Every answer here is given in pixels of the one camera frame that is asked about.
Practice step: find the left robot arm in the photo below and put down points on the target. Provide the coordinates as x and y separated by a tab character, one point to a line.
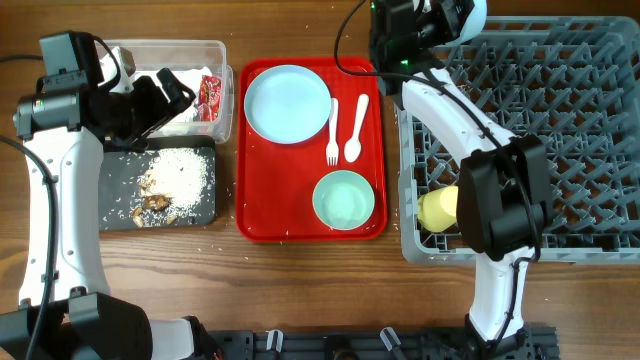
66	310

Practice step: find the mint green bowl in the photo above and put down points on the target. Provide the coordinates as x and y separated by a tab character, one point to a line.
343	200

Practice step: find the grey dishwasher rack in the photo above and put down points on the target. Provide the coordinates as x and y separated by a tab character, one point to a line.
573	82

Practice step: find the brown food scraps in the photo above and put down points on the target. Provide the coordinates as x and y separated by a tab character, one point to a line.
156	198

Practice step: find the black plastic tray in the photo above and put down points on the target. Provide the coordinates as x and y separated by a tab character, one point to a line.
119	185

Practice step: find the light blue plate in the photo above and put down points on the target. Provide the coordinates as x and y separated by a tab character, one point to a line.
287	104

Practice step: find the clear plastic bin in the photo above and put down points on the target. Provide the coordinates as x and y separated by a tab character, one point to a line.
153	55

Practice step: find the red serving tray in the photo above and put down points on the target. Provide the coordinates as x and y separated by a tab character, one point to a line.
275	183

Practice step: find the pile of white rice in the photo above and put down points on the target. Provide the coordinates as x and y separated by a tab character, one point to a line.
178	175

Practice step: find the white napkin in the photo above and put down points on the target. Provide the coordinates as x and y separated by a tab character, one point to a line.
192	79

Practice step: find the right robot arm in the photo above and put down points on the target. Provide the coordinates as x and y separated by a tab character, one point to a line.
504	191

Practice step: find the white plastic fork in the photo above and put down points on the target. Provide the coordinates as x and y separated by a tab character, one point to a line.
332	148

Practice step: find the yellow plastic cup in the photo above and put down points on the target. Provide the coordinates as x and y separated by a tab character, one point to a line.
437	209

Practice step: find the white plastic spoon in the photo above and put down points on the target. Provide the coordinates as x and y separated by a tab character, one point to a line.
353	147

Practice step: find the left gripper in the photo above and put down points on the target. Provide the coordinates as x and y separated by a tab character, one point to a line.
160	110

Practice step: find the blue bowl with food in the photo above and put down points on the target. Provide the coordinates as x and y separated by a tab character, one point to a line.
474	23

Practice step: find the red snack wrapper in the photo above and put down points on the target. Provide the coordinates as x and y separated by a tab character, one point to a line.
209	98

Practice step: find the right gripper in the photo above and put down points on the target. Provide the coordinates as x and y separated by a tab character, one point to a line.
430	21

